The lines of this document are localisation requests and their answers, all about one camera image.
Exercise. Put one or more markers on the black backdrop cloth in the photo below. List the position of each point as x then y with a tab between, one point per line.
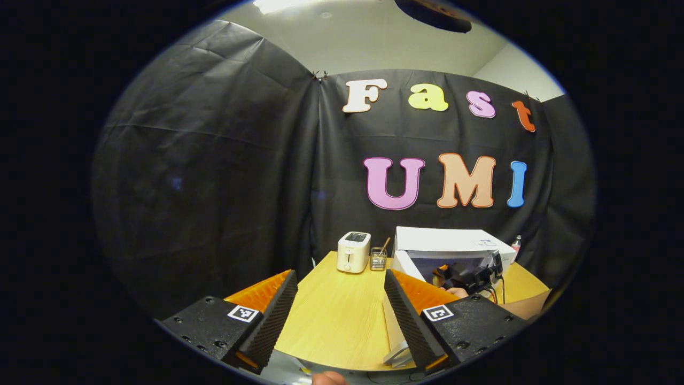
214	160

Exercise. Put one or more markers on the thin wooden stick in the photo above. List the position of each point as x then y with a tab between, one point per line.
385	245

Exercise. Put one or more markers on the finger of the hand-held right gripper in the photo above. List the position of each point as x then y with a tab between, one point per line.
439	272

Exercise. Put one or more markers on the dark overhead object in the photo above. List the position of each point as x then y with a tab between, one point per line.
433	13

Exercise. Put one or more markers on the small clear utensil holder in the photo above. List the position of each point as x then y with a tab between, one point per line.
378	261

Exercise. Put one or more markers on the cream toaster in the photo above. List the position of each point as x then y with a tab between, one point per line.
352	254

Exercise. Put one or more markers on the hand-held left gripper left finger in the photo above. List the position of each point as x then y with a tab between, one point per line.
275	326

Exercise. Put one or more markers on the small red label bottle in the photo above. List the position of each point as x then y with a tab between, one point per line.
516	244

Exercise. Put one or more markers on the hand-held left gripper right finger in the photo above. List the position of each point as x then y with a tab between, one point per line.
409	321

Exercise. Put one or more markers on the white microwave oven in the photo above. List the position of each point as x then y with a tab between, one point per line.
443	238

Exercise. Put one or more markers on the ceiling light panel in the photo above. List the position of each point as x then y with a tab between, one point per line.
283	4

